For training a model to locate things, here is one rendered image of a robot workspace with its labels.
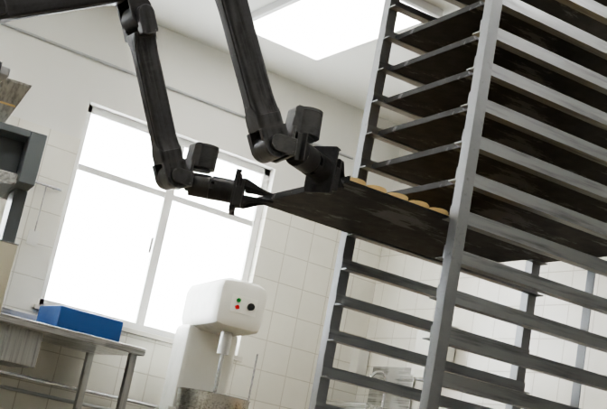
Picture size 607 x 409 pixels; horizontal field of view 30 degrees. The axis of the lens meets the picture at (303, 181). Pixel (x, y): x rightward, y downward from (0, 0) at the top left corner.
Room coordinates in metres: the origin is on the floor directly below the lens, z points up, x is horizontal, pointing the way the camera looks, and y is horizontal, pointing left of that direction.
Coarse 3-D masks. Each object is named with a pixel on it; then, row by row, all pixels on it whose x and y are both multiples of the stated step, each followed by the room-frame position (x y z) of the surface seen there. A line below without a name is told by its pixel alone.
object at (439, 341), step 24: (480, 48) 2.41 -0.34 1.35; (480, 72) 2.40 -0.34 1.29; (480, 96) 2.40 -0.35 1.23; (480, 120) 2.40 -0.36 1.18; (480, 144) 2.41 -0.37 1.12; (456, 192) 2.41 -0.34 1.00; (456, 216) 2.40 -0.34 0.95; (456, 240) 2.40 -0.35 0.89; (456, 264) 2.40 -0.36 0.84; (456, 288) 2.41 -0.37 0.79; (432, 336) 2.41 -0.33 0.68; (432, 360) 2.40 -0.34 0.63; (432, 384) 2.39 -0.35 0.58; (432, 408) 2.40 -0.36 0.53
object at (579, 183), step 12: (492, 144) 2.46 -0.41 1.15; (492, 156) 2.48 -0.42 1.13; (504, 156) 2.48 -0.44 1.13; (516, 156) 2.49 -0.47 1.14; (528, 156) 2.51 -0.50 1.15; (528, 168) 2.52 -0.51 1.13; (540, 168) 2.53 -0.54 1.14; (552, 168) 2.55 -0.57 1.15; (552, 180) 2.57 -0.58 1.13; (564, 180) 2.57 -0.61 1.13; (576, 180) 2.58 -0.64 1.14; (588, 180) 2.60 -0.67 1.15; (588, 192) 2.61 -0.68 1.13; (600, 192) 2.62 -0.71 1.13
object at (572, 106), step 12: (492, 72) 2.45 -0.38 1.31; (504, 72) 2.46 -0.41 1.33; (504, 84) 2.48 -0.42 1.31; (516, 84) 2.48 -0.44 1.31; (528, 84) 2.50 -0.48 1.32; (540, 84) 2.51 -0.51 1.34; (528, 96) 2.53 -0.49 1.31; (540, 96) 2.52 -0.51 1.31; (552, 96) 2.53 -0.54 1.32; (564, 96) 2.55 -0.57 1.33; (564, 108) 2.56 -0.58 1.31; (576, 108) 2.57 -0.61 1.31; (588, 108) 2.59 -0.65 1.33; (588, 120) 2.61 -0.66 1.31; (600, 120) 2.61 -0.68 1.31
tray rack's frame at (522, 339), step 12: (528, 264) 3.09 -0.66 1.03; (588, 276) 2.91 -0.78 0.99; (588, 288) 2.90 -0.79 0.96; (528, 300) 3.08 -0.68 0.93; (588, 312) 2.89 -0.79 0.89; (588, 324) 2.89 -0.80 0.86; (516, 336) 3.10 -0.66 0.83; (528, 336) 3.09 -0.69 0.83; (528, 348) 3.09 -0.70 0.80; (576, 360) 2.91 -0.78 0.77; (516, 372) 3.08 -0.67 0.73; (576, 384) 2.90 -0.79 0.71; (576, 396) 2.90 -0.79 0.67; (516, 408) 3.08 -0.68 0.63
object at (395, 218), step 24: (288, 192) 2.52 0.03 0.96; (336, 192) 2.41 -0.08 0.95; (360, 192) 2.37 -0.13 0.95; (384, 192) 2.35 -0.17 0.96; (312, 216) 2.68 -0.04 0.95; (336, 216) 2.63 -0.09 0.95; (360, 216) 2.58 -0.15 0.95; (384, 216) 2.53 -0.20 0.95; (408, 216) 2.49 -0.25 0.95; (432, 216) 2.45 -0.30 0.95; (384, 240) 2.78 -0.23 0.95; (408, 240) 2.73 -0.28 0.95; (432, 240) 2.68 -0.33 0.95; (480, 240) 2.58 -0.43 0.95
